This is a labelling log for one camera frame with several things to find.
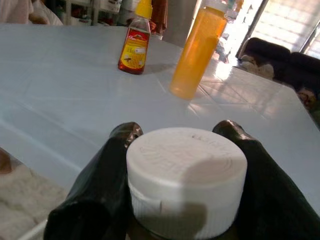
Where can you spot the white fluffy cloth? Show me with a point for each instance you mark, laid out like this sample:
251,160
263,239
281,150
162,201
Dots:
20,195

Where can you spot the orange juice bottle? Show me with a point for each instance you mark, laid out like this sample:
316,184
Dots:
195,55

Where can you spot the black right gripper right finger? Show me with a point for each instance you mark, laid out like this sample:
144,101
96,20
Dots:
270,195

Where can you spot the honey bottle with yellow cap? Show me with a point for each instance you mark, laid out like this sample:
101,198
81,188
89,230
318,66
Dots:
135,47

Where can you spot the brown hanging cloth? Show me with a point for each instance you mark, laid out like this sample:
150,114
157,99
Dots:
160,15

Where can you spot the pale plush toys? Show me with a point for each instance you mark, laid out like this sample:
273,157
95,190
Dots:
260,67

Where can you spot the white bottle with white cap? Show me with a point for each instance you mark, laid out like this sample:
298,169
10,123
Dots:
185,175

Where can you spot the dark sofa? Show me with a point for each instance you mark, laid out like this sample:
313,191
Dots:
287,65

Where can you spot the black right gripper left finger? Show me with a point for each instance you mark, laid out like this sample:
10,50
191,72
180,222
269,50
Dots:
100,190

